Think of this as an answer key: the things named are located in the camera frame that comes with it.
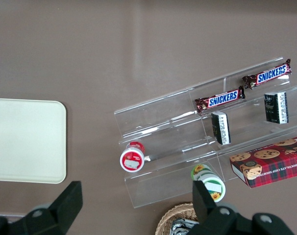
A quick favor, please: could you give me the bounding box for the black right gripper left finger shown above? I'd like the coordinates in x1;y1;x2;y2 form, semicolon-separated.
0;180;84;235

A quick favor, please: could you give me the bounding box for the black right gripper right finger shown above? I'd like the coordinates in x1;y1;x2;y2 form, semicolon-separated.
187;180;297;235

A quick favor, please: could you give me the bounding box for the oval light wicker basket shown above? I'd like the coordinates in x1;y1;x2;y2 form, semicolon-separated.
155;201;201;235

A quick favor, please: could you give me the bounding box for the cream plastic tray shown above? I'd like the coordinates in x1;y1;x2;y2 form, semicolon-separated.
0;97;67;185

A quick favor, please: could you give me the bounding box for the green sunflower cup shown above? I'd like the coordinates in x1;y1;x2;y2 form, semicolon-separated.
190;164;226;203

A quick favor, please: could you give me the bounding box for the stack of foil trays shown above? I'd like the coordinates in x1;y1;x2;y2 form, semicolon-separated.
171;218;199;235

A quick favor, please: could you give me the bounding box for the red chocolate chip cookie box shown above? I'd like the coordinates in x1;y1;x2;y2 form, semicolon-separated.
229;134;297;189

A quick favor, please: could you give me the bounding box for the small black white box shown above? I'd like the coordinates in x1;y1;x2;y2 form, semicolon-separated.
210;110;232;146
263;91;290;125

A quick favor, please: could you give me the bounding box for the red white cup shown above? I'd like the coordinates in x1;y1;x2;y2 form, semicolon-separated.
119;141;146;173

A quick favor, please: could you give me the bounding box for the clear acrylic tiered display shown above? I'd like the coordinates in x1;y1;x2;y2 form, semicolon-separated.
113;56;297;209

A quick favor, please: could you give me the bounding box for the Snickers bar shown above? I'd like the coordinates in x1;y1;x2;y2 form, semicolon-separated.
194;85;246;114
242;58;293;90

